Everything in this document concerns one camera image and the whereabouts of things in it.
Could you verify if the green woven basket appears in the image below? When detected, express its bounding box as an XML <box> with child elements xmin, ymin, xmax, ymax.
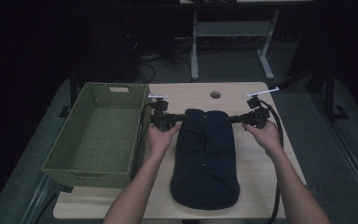
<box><xmin>41</xmin><ymin>81</ymin><xmax>154</xmax><ymax>189</ymax></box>

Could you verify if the person's left hand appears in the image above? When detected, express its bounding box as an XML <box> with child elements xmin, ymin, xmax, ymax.
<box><xmin>146</xmin><ymin>123</ymin><xmax>181</xmax><ymax>157</ymax></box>

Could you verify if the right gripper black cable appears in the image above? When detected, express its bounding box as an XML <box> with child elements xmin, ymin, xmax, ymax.
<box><xmin>259</xmin><ymin>99</ymin><xmax>285</xmax><ymax>224</ymax></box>

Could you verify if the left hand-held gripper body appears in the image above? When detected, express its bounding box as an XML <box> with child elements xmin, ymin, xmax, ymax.
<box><xmin>147</xmin><ymin>93</ymin><xmax>176</xmax><ymax>133</ymax></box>

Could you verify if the dark computer tower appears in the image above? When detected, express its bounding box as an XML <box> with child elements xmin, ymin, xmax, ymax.
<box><xmin>83</xmin><ymin>12</ymin><xmax>141</xmax><ymax>83</ymax></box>

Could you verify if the black metal stand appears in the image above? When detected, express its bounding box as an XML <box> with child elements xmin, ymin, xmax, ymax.
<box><xmin>59</xmin><ymin>71</ymin><xmax>78</xmax><ymax>119</ymax></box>
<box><xmin>324</xmin><ymin>64</ymin><xmax>351</xmax><ymax>120</ymax></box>

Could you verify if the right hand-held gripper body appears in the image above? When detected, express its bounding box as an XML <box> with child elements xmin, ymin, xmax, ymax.
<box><xmin>241</xmin><ymin>87</ymin><xmax>280</xmax><ymax>129</ymax></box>

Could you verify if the person's right hand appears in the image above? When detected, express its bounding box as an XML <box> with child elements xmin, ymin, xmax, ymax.
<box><xmin>241</xmin><ymin>120</ymin><xmax>283</xmax><ymax>157</ymax></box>

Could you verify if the aluminium floor rail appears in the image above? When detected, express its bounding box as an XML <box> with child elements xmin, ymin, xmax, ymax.
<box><xmin>20</xmin><ymin>174</ymin><xmax>60</xmax><ymax>224</ymax></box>
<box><xmin>310</xmin><ymin>92</ymin><xmax>358</xmax><ymax>216</ymax></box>

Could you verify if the grey metal desk frame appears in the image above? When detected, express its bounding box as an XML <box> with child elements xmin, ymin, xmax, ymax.
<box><xmin>190</xmin><ymin>8</ymin><xmax>281</xmax><ymax>81</ymax></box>

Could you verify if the tangle of floor cables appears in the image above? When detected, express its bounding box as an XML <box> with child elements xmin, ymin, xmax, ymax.
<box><xmin>133</xmin><ymin>36</ymin><xmax>194</xmax><ymax>83</ymax></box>

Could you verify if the dark navy garment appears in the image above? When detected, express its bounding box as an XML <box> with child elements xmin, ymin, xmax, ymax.
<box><xmin>170</xmin><ymin>108</ymin><xmax>241</xmax><ymax>211</ymax></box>

